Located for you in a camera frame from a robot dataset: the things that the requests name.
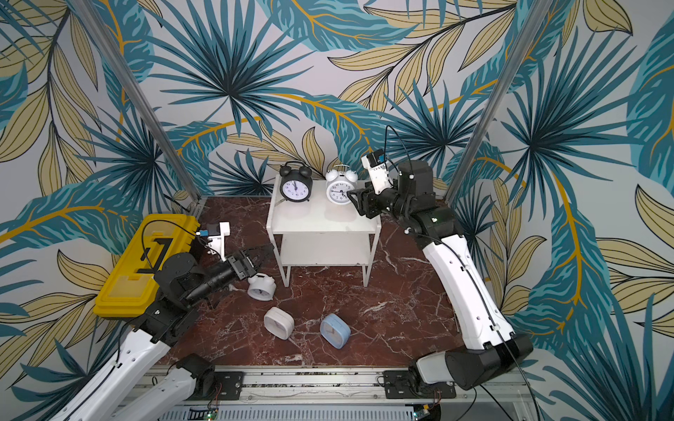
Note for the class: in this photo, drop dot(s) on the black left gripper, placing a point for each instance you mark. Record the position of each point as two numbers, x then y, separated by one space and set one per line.
243 266

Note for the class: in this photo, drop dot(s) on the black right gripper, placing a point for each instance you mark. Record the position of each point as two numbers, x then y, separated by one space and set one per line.
373 202

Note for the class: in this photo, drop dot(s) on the white twin-bell alarm clock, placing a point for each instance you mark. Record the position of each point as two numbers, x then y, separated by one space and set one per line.
261 287

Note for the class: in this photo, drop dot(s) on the black twin-bell alarm clock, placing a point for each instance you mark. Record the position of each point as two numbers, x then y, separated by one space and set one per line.
296 181

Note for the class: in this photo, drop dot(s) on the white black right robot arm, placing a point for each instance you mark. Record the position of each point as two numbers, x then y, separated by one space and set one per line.
490 347

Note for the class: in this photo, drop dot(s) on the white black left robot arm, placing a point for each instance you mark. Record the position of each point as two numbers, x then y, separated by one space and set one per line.
183 284

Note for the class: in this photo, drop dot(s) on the white two-tier shelf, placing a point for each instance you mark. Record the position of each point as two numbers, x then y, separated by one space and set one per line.
318 233

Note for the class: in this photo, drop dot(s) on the white square alarm clock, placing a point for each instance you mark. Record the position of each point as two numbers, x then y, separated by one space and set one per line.
279 323

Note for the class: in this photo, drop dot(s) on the light blue square clock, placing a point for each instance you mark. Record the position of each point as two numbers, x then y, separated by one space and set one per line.
335 331

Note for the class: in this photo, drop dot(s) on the yellow black toolbox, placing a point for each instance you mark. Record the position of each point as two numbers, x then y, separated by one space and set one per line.
131 288

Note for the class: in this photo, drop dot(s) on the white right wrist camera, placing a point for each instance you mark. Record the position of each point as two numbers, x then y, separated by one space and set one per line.
375 164

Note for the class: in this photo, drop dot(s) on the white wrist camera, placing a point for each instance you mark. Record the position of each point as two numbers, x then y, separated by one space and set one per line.
375 164
214 238

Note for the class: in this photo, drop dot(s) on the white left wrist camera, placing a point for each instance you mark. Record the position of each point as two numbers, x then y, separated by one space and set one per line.
214 238

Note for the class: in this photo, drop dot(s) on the aluminium corner post left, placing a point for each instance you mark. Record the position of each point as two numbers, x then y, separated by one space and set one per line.
95 26

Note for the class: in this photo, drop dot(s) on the aluminium corner post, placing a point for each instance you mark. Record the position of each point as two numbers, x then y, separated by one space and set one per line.
511 66
95 26

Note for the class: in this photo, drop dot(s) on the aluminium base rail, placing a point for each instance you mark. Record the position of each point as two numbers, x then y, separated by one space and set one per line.
351 393

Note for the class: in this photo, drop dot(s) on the aluminium corner post right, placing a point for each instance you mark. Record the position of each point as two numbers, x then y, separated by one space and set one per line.
511 66

